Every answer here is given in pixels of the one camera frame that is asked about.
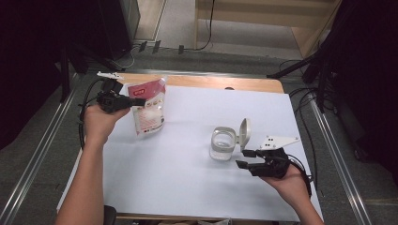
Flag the wooden table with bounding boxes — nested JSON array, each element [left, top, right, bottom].
[[55, 72, 285, 225]]

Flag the person's left hand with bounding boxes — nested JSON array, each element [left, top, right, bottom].
[[84, 104, 130, 146]]

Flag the left hand-held gripper cable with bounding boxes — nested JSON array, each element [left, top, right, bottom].
[[78, 78, 106, 151]]

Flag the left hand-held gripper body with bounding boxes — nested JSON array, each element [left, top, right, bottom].
[[96, 70, 132, 113]]

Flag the metal floor rail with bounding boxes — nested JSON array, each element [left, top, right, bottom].
[[308, 93, 374, 225], [0, 74, 79, 225]]

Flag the black floor cables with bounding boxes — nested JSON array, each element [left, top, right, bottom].
[[278, 59, 322, 191]]

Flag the person's right hand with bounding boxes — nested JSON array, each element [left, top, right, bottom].
[[260, 164, 311, 209]]

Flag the glass jar with grey lid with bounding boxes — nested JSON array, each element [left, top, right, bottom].
[[208, 117, 253, 162]]

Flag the wooden cabinet frame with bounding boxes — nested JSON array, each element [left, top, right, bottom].
[[193, 0, 342, 59]]

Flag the right hand-held gripper cable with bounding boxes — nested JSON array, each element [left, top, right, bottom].
[[287, 154, 314, 198]]

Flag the hand-held gripper cable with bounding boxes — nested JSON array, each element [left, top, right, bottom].
[[287, 154, 314, 198], [78, 78, 106, 151]]

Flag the thin black hanging cable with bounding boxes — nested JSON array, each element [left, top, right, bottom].
[[193, 0, 217, 52]]

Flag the red and white sugar bag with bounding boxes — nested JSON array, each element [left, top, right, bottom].
[[126, 77, 168, 139]]

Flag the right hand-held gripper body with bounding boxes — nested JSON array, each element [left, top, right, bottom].
[[248, 134, 300, 180]]

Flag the grey cabinet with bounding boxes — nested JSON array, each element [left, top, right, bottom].
[[120, 0, 141, 41]]

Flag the black curtain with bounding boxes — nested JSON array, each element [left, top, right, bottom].
[[318, 0, 398, 186]]

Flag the black metal stand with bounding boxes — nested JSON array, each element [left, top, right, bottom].
[[59, 40, 126, 104], [267, 31, 332, 113]]

